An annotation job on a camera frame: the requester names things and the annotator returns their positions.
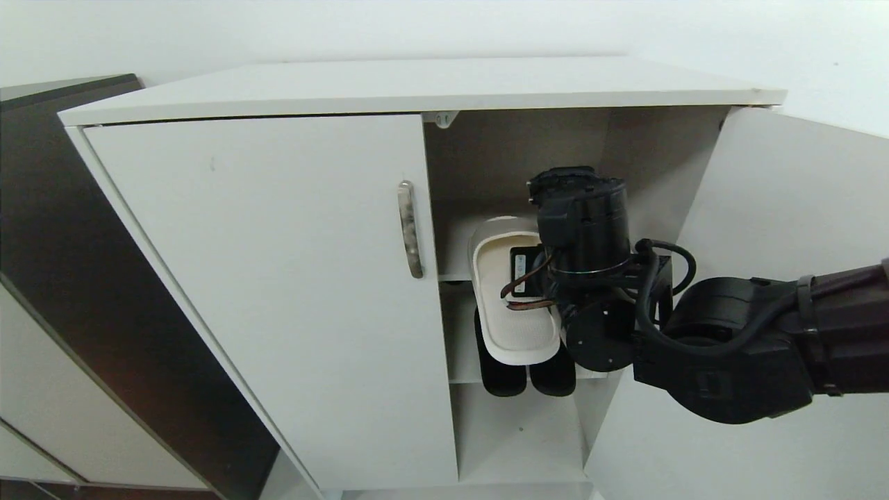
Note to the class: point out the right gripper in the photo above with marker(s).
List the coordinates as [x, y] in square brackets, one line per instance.
[587, 222]

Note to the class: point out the white slipper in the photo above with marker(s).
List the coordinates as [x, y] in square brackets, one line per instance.
[517, 326]

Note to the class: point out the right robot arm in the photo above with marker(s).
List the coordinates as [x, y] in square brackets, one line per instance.
[736, 361]

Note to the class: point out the black slipper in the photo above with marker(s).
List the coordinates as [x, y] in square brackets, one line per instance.
[501, 378]
[553, 378]

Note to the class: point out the white cabinet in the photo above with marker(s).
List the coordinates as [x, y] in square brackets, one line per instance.
[417, 87]

